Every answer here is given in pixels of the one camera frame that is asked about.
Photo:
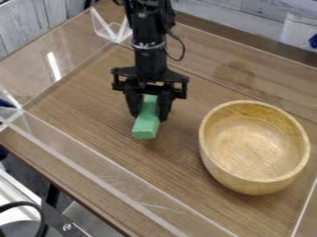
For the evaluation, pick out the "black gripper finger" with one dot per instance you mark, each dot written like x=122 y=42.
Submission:
x=133 y=100
x=165 y=104

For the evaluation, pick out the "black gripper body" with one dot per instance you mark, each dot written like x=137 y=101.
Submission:
x=149 y=76

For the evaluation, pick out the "green rectangular block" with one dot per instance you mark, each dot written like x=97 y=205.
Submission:
x=146 y=125

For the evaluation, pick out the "brown wooden bowl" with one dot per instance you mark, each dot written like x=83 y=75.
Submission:
x=255 y=146

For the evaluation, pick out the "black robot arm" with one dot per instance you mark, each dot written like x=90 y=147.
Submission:
x=152 y=19

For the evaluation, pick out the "black table leg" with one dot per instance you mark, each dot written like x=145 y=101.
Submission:
x=53 y=196

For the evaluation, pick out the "blue object at right edge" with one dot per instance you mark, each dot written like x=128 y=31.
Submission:
x=313 y=41

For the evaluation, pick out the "white container in background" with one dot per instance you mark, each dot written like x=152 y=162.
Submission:
x=300 y=27

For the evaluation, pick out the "black chair at corner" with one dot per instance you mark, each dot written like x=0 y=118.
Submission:
x=51 y=221

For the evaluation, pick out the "clear acrylic enclosure wall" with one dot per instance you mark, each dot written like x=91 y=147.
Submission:
x=149 y=187

